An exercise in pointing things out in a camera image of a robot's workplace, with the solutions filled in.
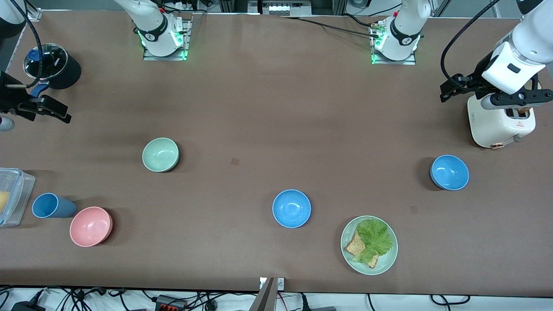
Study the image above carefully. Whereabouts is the black table cable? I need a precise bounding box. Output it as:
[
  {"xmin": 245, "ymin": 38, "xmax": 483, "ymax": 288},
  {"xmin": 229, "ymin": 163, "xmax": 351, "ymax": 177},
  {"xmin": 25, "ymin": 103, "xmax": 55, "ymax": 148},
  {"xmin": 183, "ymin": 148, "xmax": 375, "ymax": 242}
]
[
  {"xmin": 341, "ymin": 13, "xmax": 378, "ymax": 29},
  {"xmin": 280, "ymin": 16, "xmax": 381, "ymax": 39}
]

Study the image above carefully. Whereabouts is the black power adapter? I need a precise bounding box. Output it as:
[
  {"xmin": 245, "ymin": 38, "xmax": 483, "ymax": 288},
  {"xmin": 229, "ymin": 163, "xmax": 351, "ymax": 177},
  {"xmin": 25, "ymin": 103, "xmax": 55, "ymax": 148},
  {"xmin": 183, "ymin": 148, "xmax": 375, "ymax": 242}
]
[{"xmin": 11, "ymin": 301, "xmax": 46, "ymax": 311}]

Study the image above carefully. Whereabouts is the white toaster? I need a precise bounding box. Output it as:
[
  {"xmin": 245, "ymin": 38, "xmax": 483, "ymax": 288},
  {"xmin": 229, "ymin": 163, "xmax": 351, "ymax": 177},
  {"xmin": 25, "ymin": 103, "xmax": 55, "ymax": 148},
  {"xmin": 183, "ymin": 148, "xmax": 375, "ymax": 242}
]
[{"xmin": 467, "ymin": 89, "xmax": 537, "ymax": 149}]

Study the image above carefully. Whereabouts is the metal base plate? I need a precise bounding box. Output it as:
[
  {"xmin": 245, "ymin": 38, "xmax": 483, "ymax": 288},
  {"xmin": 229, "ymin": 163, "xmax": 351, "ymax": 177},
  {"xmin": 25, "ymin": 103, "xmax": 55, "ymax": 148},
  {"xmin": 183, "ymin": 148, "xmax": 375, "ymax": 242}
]
[
  {"xmin": 143, "ymin": 19, "xmax": 191, "ymax": 61},
  {"xmin": 371, "ymin": 19, "xmax": 417, "ymax": 65}
]

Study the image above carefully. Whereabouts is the blue bowl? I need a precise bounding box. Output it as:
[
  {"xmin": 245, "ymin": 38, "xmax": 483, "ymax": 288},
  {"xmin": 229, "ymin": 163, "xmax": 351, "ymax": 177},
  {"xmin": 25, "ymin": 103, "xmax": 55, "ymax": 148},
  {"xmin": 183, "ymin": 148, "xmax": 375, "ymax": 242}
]
[
  {"xmin": 272, "ymin": 189, "xmax": 311, "ymax": 228},
  {"xmin": 430, "ymin": 155, "xmax": 470, "ymax": 191}
]

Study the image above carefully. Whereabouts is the brown toast slice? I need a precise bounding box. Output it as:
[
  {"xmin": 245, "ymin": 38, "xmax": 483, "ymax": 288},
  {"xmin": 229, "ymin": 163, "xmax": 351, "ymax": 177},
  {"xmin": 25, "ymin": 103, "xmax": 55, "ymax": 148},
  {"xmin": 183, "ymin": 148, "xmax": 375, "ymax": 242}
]
[{"xmin": 344, "ymin": 230, "xmax": 381, "ymax": 269}]

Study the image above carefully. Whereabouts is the white power strip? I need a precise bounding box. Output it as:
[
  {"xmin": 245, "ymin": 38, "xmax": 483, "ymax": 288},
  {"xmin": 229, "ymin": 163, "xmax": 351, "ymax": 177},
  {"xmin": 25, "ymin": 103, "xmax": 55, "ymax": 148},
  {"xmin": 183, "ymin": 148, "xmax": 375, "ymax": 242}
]
[{"xmin": 259, "ymin": 0, "xmax": 311, "ymax": 17}]

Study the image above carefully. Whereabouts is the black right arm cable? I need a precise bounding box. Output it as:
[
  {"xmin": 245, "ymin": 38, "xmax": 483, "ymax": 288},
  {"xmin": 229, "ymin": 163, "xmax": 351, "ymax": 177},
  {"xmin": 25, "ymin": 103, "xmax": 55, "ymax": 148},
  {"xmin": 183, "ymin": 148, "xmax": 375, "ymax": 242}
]
[{"xmin": 9, "ymin": 0, "xmax": 43, "ymax": 89}]

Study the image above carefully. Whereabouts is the green plate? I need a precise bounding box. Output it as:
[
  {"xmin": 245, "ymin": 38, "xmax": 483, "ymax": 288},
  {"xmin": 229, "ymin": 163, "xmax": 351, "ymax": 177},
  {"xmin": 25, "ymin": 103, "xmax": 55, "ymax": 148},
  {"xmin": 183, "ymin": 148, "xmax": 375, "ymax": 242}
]
[{"xmin": 340, "ymin": 215, "xmax": 398, "ymax": 276}]

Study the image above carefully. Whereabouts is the blue cup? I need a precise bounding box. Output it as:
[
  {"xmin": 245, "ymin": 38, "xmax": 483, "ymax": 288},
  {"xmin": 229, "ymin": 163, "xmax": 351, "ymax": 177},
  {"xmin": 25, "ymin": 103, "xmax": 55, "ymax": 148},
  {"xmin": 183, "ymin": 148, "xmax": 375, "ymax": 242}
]
[{"xmin": 32, "ymin": 193, "xmax": 77, "ymax": 219}]

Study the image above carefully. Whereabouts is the pink bowl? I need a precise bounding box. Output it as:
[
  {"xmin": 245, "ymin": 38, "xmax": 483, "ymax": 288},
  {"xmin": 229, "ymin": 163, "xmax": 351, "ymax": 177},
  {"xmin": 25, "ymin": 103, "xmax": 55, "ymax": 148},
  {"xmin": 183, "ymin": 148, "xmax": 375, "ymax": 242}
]
[{"xmin": 70, "ymin": 206, "xmax": 114, "ymax": 248}]

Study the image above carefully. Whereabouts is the green bowl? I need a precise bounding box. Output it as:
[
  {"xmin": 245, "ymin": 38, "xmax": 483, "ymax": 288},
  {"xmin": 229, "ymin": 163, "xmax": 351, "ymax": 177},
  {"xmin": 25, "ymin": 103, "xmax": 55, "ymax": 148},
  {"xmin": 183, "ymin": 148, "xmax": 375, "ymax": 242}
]
[{"xmin": 142, "ymin": 137, "xmax": 180, "ymax": 173}]

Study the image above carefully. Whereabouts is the glass pot lid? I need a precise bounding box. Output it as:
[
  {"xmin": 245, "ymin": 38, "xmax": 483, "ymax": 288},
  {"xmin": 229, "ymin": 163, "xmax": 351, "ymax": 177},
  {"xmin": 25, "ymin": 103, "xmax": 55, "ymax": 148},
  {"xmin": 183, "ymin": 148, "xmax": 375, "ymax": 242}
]
[{"xmin": 23, "ymin": 43, "xmax": 69, "ymax": 80}]

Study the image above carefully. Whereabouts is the grey camera pole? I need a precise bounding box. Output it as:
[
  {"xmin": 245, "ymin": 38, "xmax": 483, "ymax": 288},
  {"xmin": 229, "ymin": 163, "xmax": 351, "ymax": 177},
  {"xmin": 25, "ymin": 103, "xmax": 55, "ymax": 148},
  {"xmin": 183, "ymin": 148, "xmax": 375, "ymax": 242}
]
[{"xmin": 248, "ymin": 277, "xmax": 277, "ymax": 311}]

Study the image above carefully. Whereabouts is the green lettuce leaf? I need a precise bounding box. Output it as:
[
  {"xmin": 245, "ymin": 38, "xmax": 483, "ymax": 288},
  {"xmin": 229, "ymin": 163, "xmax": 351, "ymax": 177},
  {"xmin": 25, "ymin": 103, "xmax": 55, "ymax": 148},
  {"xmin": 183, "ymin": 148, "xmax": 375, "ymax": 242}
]
[{"xmin": 354, "ymin": 219, "xmax": 394, "ymax": 265}]

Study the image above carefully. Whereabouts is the black red power strip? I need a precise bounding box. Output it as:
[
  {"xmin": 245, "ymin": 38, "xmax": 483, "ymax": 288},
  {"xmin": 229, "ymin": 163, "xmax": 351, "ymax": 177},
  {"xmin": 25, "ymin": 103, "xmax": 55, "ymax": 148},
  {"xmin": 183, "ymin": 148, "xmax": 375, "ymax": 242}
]
[{"xmin": 155, "ymin": 295, "xmax": 187, "ymax": 311}]

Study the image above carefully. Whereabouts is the black pot blue handle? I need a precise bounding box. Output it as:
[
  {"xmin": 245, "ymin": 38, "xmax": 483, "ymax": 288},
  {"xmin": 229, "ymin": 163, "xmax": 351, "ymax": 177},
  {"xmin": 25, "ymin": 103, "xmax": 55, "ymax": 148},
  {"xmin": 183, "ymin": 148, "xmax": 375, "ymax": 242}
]
[{"xmin": 23, "ymin": 43, "xmax": 82, "ymax": 99}]

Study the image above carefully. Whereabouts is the clear plastic container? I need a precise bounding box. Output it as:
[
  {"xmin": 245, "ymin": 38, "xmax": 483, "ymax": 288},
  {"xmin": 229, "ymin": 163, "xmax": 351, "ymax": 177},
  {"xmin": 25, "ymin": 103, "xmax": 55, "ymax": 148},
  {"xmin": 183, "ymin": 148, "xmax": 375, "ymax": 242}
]
[{"xmin": 0, "ymin": 168, "xmax": 36, "ymax": 228}]

